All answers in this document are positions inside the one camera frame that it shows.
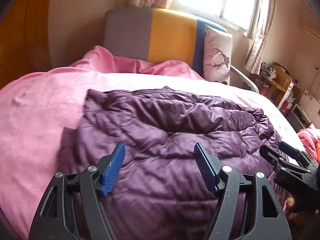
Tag grey yellow blue headboard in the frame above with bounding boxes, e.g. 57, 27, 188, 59
103, 7, 227, 76

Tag deer print pillow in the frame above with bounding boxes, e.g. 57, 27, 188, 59
203, 25, 233, 85

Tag purple quilted down jacket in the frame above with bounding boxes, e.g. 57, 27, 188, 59
57, 87, 280, 239

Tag bright window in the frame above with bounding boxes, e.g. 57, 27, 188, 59
172, 0, 261, 37

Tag pink bed blanket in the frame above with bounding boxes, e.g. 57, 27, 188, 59
0, 45, 307, 240

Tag red pink bedding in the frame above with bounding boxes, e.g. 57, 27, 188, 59
297, 124, 320, 164

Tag person's right hand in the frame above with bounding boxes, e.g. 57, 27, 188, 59
285, 195, 316, 224

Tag pink patterned curtain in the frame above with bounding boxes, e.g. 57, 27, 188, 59
245, 0, 277, 75

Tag grey curved bed rail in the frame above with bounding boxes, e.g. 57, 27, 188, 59
230, 65, 259, 94

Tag wooden desk with clutter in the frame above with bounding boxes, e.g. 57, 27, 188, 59
252, 62, 295, 115

